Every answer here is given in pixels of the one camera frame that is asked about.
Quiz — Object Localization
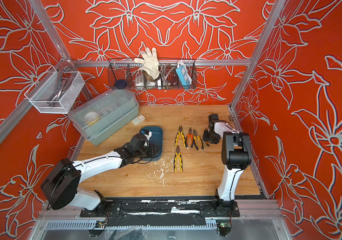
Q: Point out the orange yellow black pliers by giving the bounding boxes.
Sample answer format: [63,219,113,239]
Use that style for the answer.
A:
[191,129,204,151]

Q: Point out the yellow black combination pliers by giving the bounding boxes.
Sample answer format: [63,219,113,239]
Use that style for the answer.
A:
[175,126,186,147]

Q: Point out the yellow black long pliers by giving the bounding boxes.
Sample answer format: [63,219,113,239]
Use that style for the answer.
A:
[173,146,183,172]

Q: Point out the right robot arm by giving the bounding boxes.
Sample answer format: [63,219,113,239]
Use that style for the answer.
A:
[203,114,252,208]

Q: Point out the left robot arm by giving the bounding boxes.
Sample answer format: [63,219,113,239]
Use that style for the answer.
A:
[41,130,160,215]

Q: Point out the teal plastic storage box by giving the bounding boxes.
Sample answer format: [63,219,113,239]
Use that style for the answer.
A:
[140,126,164,162]

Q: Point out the light blue box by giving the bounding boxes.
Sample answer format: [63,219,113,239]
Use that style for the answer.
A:
[176,61,192,88]

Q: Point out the small white orange carton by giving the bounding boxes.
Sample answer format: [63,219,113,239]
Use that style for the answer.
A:
[132,115,146,125]

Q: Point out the translucent grey tool case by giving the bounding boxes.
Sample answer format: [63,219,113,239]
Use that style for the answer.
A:
[68,90,140,146]

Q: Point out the dark round can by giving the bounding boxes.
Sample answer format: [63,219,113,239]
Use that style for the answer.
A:
[114,79,128,89]

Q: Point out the white power strip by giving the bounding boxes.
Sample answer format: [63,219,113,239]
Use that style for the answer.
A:
[135,73,145,89]

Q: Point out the white work glove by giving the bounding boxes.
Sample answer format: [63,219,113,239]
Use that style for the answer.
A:
[134,47,160,80]

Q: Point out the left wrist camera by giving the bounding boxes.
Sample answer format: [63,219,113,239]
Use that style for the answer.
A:
[141,129,153,141]

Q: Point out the black mounting base rail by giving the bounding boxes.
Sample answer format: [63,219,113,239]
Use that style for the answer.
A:
[80,196,240,218]

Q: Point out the black wire wall basket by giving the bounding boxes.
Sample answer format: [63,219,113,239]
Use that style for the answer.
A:
[108,58,197,90]

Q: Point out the white mesh wall basket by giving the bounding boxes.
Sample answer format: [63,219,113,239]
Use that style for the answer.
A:
[24,67,85,114]

